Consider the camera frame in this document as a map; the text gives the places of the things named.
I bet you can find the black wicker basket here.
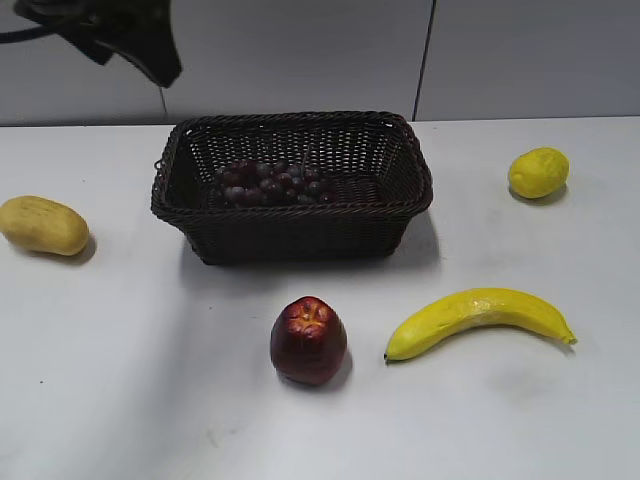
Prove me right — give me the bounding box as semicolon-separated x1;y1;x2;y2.
151;111;433;265

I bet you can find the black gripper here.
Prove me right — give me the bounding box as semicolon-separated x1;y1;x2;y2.
13;0;182;88

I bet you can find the red apple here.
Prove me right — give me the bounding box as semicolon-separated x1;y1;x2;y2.
270;296;347;386

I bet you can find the yellow banana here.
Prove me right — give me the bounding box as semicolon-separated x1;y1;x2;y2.
384;287;577;362

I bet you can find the black cable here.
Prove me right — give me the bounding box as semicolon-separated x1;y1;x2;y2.
0;24;56;45

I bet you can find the yellow mango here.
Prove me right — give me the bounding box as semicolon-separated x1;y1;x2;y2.
1;195;90;256

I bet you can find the purple grape bunch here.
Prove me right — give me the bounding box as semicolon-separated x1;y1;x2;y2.
208;149;337;208

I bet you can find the yellow lemon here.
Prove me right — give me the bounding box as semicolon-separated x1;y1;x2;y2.
508;147;570;199

